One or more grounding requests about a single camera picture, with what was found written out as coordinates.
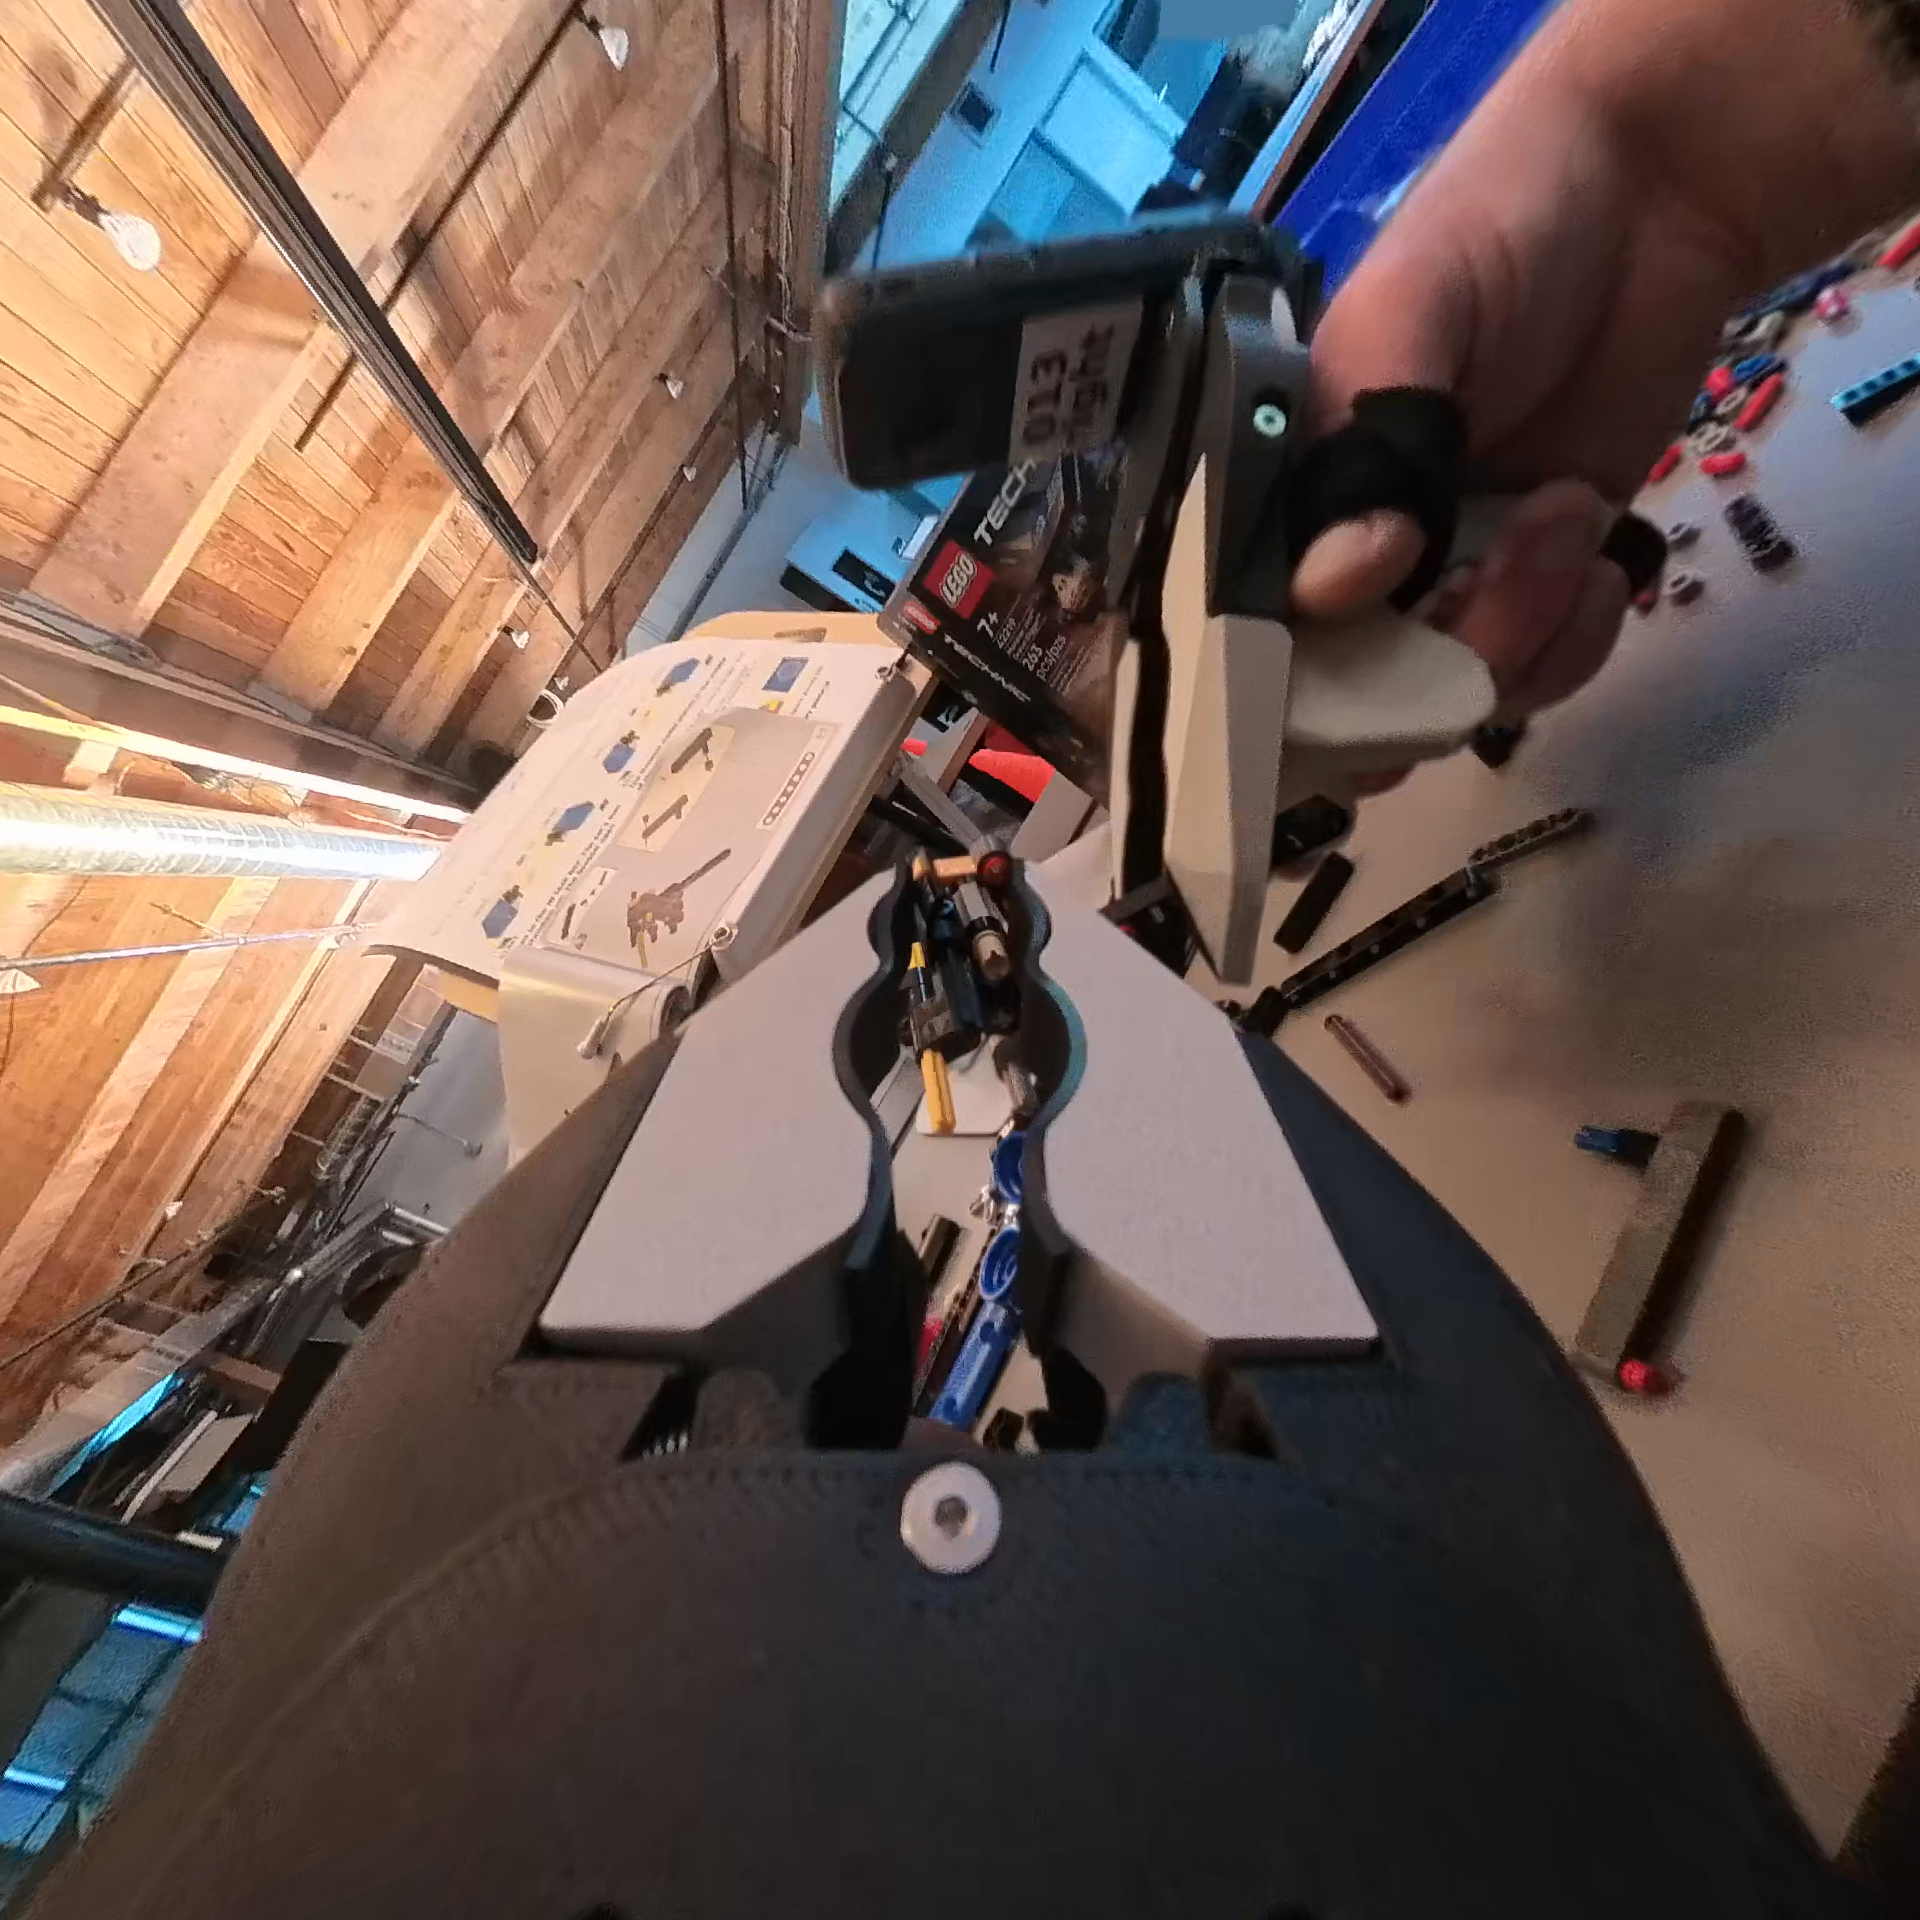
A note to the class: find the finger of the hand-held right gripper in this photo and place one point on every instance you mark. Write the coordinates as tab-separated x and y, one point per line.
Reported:
1238	781

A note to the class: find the person's right hand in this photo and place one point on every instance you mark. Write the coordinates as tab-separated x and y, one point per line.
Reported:
1574	271

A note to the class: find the black building toy box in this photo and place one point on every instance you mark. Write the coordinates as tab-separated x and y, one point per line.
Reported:
990	585

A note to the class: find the grey desk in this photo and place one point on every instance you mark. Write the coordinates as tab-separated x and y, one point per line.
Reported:
1725	900

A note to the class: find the thin dark grey liftarm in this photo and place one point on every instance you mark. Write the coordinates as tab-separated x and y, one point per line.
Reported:
1530	837

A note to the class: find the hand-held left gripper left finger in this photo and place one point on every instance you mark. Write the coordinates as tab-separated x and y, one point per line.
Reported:
704	1185

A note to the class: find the grey flat toy beam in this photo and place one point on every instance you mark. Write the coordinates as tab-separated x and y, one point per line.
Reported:
1664	1231

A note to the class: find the silver air duct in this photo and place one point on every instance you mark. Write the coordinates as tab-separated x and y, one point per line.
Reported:
181	832

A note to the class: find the black ceiling light rail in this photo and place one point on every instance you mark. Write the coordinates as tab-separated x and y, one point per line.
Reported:
300	240

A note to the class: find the pile of small toy pieces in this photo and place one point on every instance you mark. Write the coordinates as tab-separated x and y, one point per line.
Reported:
1725	405

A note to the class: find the brown toy axle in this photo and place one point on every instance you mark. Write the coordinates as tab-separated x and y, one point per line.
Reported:
1364	1058

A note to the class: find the instruction booklet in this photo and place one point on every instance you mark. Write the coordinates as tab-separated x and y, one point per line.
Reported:
675	841

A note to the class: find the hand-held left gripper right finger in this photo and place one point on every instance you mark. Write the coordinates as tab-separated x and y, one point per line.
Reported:
1200	1185

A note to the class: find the toy brick assembly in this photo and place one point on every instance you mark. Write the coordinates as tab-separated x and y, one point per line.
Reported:
960	931

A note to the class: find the blue black toy pin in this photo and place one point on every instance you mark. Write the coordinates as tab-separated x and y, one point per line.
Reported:
1613	1142

